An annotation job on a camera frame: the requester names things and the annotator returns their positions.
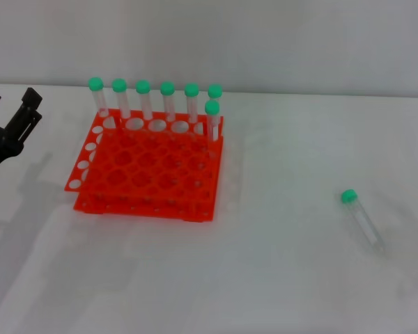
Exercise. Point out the green-capped clear test tube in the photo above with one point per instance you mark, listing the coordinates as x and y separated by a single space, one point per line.
96 83
167 87
212 106
119 85
349 196
215 90
143 86
191 89

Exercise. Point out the orange plastic test tube rack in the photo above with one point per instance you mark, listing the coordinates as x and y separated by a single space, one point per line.
149 174

